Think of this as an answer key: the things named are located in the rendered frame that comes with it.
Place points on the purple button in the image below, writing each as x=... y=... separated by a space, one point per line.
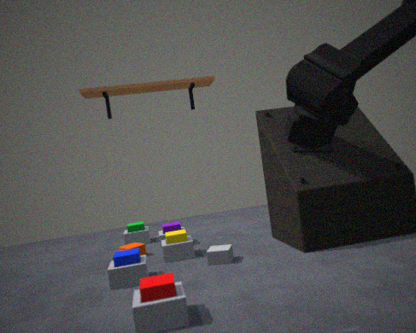
x=174 y=226

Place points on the orange block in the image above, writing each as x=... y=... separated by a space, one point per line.
x=135 y=245

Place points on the red button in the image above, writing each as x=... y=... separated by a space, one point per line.
x=159 y=304

